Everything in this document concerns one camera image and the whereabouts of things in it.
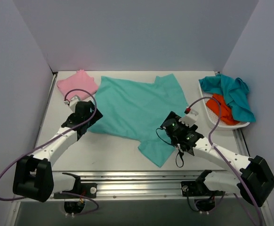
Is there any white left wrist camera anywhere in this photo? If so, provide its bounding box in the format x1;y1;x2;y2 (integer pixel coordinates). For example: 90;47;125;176
64;95;81;113

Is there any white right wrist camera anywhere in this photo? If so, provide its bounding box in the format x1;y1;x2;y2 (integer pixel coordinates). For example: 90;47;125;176
179;109;199;127

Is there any mint green t-shirt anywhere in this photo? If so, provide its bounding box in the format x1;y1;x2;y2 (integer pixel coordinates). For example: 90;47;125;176
89;74;188;168

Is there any teal blue t-shirt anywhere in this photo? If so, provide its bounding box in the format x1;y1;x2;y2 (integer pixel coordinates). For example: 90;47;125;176
199;74;256;122

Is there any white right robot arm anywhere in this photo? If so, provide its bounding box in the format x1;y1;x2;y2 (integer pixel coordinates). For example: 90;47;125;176
160;112;274;207

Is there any white plastic tray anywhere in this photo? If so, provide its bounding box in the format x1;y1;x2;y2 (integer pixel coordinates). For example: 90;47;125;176
198;79;251;131

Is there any orange t-shirt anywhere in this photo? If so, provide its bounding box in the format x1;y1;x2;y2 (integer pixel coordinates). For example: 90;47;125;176
206;94;239;126

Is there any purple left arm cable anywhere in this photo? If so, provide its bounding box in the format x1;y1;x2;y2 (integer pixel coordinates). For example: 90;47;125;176
0;89;99;216

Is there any pink folded t-shirt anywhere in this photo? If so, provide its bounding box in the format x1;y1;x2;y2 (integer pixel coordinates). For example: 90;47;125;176
57;70;99;96

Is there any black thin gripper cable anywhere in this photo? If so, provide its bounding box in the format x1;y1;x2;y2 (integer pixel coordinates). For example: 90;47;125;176
155;128;186;168

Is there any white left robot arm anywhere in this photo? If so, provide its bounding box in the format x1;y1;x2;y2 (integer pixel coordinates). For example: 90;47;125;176
13;101;103;202

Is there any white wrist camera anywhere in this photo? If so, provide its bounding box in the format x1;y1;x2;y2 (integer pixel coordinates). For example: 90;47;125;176
64;95;81;113
179;109;199;127

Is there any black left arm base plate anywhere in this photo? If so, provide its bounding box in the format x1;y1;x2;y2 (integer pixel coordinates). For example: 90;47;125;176
53;183;97;199

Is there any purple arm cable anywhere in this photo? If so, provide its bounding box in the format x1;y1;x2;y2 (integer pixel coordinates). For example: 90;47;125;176
185;96;260;226
0;89;99;216

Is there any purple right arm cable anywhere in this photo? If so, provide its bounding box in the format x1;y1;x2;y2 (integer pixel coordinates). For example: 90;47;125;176
185;96;260;226

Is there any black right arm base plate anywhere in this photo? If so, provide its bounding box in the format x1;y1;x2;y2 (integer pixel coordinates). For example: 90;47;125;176
181;180;224;197

